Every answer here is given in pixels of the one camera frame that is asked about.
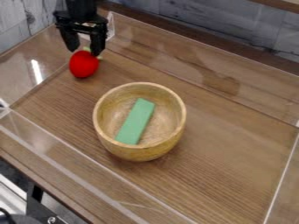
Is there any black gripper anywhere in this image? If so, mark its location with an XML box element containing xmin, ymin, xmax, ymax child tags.
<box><xmin>53</xmin><ymin>10</ymin><xmax>108</xmax><ymax>56</ymax></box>

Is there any red toy strawberry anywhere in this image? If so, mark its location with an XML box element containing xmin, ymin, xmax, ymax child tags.
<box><xmin>69</xmin><ymin>47</ymin><xmax>101</xmax><ymax>79</ymax></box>

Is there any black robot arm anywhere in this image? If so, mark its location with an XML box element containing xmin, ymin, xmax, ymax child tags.
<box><xmin>53</xmin><ymin>0</ymin><xmax>108</xmax><ymax>56</ymax></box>

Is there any wooden bowl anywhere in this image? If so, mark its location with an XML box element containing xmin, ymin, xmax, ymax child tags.
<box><xmin>92</xmin><ymin>82</ymin><xmax>186</xmax><ymax>162</ymax></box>

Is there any green rectangular block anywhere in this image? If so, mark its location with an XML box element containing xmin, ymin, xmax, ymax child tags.
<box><xmin>114</xmin><ymin>98</ymin><xmax>154</xmax><ymax>144</ymax></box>

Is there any black metal table leg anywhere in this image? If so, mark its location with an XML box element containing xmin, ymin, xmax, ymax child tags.
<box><xmin>24</xmin><ymin>181</ymin><xmax>80</xmax><ymax>224</ymax></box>

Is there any clear acrylic corner bracket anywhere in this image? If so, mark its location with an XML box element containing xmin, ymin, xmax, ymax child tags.
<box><xmin>77</xmin><ymin>10</ymin><xmax>116</xmax><ymax>45</ymax></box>

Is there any black cable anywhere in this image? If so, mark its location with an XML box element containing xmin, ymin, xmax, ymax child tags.
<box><xmin>0</xmin><ymin>206</ymin><xmax>18</xmax><ymax>224</ymax></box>

